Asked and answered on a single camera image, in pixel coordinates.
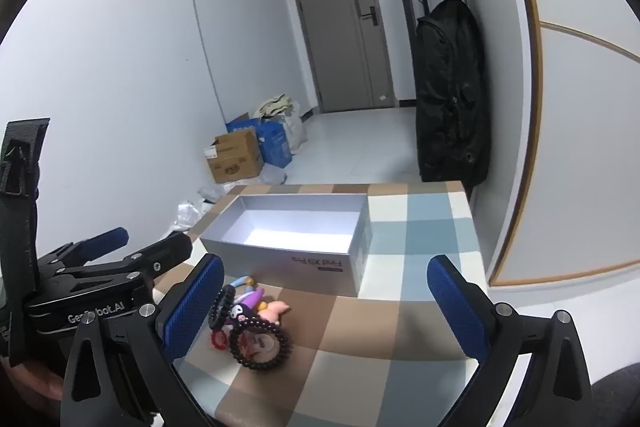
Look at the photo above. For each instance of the black hanging coat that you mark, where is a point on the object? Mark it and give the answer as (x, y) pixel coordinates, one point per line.
(450, 97)

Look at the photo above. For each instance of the white panel with wooden trim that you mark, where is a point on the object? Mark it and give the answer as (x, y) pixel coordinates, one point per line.
(575, 132)

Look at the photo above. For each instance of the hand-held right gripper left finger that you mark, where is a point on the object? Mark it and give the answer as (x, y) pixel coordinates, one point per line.
(192, 307)

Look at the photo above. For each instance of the beige cloth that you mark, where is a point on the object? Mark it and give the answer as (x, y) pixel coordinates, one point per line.
(275, 106)

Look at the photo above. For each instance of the person's left hand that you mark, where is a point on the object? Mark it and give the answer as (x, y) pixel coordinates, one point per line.
(30, 382)

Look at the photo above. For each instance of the clear plastic bag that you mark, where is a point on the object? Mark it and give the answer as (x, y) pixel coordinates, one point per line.
(272, 177)
(192, 212)

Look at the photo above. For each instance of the red charm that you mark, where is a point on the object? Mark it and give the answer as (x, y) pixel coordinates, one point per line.
(219, 339)

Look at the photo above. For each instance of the grey cardboard box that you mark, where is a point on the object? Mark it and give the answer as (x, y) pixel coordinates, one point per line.
(280, 267)

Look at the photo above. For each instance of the grey door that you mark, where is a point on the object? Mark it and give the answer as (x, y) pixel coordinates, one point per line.
(330, 32)

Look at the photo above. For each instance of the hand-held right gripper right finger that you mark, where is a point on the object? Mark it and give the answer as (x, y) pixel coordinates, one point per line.
(457, 312)

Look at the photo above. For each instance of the pink figure charm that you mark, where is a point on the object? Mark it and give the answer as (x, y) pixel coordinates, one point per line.
(275, 309)

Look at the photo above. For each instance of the brown cardboard box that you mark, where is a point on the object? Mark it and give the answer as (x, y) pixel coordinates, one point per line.
(235, 157)

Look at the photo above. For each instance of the checkered tablecloth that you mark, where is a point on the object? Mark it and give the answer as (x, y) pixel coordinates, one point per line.
(400, 237)

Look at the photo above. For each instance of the blue cardboard box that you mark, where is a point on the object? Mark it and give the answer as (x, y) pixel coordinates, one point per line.
(275, 147)

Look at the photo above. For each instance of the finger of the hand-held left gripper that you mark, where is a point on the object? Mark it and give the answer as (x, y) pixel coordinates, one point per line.
(110, 238)
(170, 249)

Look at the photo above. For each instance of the white bag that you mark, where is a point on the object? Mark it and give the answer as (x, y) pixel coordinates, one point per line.
(295, 127)

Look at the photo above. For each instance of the dark cloth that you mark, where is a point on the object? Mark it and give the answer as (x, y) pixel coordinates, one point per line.
(615, 397)

